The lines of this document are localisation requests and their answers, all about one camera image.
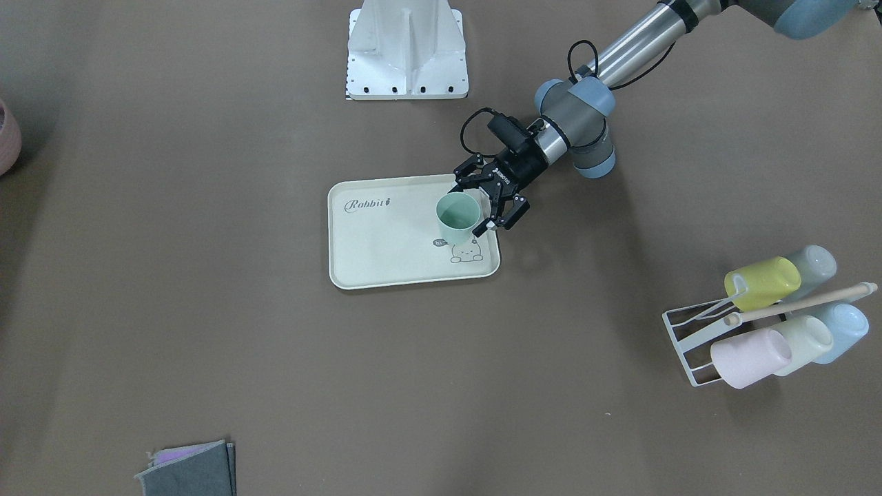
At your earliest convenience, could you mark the cream white cup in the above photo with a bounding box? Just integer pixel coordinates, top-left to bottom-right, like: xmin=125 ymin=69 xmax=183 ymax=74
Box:
xmin=772 ymin=315 xmax=834 ymax=377

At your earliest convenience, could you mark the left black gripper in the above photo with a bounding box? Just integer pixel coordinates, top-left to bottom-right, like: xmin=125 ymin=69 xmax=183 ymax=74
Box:
xmin=450 ymin=142 xmax=549 ymax=238

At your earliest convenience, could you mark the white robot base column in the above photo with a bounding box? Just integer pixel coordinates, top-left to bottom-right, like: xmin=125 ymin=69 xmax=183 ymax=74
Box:
xmin=345 ymin=1 xmax=470 ymax=101

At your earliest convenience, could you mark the green cup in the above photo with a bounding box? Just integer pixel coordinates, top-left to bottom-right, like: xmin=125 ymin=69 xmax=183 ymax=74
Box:
xmin=435 ymin=192 xmax=483 ymax=245

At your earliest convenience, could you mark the grey folded cloth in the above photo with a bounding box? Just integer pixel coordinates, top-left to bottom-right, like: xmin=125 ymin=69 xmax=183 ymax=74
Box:
xmin=134 ymin=440 xmax=237 ymax=495

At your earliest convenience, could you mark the yellow cup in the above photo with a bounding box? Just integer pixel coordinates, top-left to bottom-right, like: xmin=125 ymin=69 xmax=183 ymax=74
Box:
xmin=724 ymin=256 xmax=802 ymax=311

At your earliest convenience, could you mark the grey cup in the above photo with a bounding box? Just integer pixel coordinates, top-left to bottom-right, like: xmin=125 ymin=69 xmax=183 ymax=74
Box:
xmin=785 ymin=245 xmax=838 ymax=289

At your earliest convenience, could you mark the white wire cup rack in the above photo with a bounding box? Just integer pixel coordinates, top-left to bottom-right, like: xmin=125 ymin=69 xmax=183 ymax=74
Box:
xmin=661 ymin=274 xmax=748 ymax=387

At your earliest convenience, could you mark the pink bowl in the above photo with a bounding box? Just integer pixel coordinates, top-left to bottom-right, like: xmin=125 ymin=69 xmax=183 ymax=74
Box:
xmin=0 ymin=100 xmax=22 ymax=176

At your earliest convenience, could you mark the light blue cup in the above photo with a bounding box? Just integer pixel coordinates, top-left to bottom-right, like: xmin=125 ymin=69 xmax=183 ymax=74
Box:
xmin=810 ymin=302 xmax=870 ymax=364

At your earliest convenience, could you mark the pink cup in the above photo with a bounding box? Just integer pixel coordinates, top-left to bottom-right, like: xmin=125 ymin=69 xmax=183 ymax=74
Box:
xmin=710 ymin=327 xmax=792 ymax=389

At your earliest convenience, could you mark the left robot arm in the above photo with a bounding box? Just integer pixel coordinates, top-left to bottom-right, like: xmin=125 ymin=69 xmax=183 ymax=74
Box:
xmin=453 ymin=1 xmax=732 ymax=238

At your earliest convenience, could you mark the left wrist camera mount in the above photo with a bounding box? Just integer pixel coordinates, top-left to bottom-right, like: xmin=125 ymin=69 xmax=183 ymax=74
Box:
xmin=487 ymin=113 xmax=533 ymax=155

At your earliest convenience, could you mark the cream rabbit tray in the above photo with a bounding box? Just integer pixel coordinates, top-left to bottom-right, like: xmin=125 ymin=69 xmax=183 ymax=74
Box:
xmin=327 ymin=174 xmax=502 ymax=290

